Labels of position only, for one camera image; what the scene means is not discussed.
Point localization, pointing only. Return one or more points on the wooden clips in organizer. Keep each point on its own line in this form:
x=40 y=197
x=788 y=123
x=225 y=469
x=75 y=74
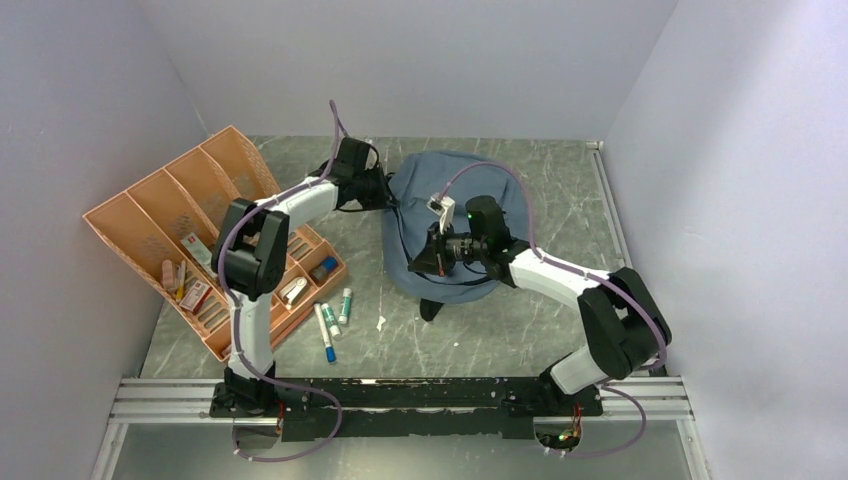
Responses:
x=173 y=278

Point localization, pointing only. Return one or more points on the green white glue stick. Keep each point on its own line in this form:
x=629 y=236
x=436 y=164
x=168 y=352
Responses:
x=331 y=321

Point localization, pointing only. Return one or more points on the white stapler in organizer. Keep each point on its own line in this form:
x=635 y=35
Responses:
x=293 y=291

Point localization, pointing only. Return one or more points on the blue capped bottle in organizer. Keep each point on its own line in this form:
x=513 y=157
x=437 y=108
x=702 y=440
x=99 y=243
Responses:
x=324 y=269

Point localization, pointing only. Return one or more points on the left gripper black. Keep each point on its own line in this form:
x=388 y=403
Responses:
x=383 y=197

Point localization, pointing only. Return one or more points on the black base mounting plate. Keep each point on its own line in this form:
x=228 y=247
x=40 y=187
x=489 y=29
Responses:
x=311 y=408

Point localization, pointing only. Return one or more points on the orange plastic desk organizer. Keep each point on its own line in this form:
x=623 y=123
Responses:
x=146 y=223

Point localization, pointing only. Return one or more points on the blue capped whiteboard marker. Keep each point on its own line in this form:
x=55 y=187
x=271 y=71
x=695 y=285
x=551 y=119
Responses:
x=326 y=338

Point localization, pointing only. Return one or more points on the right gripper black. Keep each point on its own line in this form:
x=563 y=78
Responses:
x=433 y=257

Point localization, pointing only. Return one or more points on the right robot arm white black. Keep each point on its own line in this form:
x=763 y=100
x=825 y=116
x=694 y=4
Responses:
x=622 y=324

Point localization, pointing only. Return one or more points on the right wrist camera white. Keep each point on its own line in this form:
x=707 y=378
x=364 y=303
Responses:
x=443 y=206

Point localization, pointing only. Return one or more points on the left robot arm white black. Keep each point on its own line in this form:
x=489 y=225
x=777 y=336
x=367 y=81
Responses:
x=250 y=258

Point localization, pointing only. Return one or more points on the blue backpack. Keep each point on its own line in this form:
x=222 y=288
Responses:
x=456 y=218

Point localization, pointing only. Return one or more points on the red white card box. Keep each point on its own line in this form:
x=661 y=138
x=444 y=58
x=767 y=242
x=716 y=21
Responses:
x=198 y=250

